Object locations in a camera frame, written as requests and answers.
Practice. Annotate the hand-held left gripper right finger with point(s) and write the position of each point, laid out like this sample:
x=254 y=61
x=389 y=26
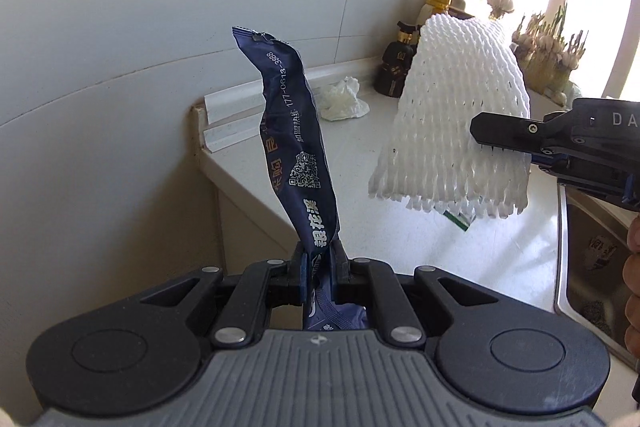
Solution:
x=341 y=274

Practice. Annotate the crumpled white plastic wrap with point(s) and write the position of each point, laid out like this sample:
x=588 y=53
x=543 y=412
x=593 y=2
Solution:
x=342 y=99

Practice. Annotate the person's right hand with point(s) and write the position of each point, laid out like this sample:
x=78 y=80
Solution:
x=634 y=287

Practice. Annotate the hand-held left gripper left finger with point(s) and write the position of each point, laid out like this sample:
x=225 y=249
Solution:
x=302 y=277

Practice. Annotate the dark sauce bottle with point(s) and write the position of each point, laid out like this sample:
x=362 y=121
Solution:
x=395 y=69

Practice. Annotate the white foam fruit net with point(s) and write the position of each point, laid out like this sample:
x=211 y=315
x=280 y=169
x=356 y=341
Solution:
x=450 y=107

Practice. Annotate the green and white packet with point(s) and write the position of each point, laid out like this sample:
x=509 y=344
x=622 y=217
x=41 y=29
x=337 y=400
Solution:
x=460 y=219

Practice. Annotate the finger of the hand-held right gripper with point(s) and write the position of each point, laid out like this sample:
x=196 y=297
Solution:
x=505 y=129
x=550 y=161

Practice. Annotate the sprouting garlic bunch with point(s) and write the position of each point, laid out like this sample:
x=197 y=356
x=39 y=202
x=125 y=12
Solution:
x=547 y=52

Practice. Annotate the yellow capped bottle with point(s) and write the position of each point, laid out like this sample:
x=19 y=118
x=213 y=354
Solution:
x=437 y=4

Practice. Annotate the steel kitchen sink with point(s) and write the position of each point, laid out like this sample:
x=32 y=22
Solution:
x=590 y=267

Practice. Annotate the dark blue snack wrapper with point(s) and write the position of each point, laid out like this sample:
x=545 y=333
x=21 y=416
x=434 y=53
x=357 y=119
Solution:
x=295 y=147

